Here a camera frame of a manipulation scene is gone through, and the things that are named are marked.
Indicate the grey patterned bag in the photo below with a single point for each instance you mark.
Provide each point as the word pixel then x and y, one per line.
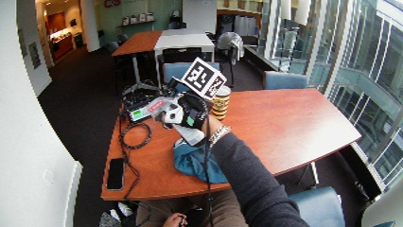
pixel 113 217

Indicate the person's legs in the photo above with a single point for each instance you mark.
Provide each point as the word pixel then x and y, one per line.
pixel 218 211

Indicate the clear packet with red label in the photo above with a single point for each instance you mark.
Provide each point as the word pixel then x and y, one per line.
pixel 156 105

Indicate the black mesh chair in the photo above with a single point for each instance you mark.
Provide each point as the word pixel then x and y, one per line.
pixel 181 54

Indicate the orange wooden table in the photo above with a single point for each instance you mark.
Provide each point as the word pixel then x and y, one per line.
pixel 138 42

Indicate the grey jacket on chair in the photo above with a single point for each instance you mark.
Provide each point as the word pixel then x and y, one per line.
pixel 230 44

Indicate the yellow patterned cup with lid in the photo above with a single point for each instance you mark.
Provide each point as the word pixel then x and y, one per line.
pixel 221 104

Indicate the white and black soft toy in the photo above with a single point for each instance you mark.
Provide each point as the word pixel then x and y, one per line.
pixel 172 114

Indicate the black device with green screen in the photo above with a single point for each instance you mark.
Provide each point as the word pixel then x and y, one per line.
pixel 138 108

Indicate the white table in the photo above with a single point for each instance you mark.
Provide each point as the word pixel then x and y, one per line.
pixel 185 40

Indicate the blue upholstered chair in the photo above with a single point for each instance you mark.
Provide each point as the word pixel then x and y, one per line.
pixel 285 80
pixel 319 206
pixel 174 71

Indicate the white marker cube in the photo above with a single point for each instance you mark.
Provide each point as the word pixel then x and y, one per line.
pixel 205 78

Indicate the wall shelf with pictures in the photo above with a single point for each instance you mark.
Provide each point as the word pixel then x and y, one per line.
pixel 137 19

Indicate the teal cloth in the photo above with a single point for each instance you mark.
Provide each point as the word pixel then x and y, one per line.
pixel 194 162

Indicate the black smartphone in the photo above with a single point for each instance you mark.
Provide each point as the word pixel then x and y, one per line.
pixel 115 174

